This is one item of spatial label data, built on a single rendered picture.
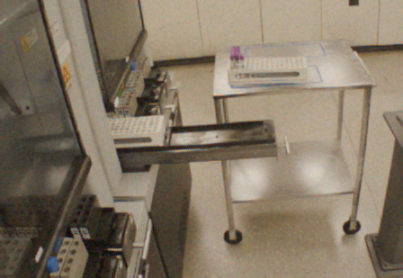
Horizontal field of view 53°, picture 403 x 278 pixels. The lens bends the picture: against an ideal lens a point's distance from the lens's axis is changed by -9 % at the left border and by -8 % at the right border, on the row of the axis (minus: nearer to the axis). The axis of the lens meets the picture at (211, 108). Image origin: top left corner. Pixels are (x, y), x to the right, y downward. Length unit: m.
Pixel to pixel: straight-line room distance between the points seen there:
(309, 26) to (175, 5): 1.13
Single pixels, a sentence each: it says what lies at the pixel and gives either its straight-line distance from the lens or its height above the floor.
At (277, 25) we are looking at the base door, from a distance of 3.66.
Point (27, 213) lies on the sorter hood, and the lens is 0.80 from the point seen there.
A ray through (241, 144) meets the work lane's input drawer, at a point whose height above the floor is 0.81.
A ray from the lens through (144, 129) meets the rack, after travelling 1.37.
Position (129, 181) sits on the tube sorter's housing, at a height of 0.73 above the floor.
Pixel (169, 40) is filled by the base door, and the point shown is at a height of 0.26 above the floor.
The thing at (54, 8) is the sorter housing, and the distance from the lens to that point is 1.01.
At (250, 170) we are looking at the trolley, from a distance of 2.06.
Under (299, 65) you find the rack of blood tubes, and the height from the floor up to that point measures 0.88.
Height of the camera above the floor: 1.57
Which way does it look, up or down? 30 degrees down
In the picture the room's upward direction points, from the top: 7 degrees counter-clockwise
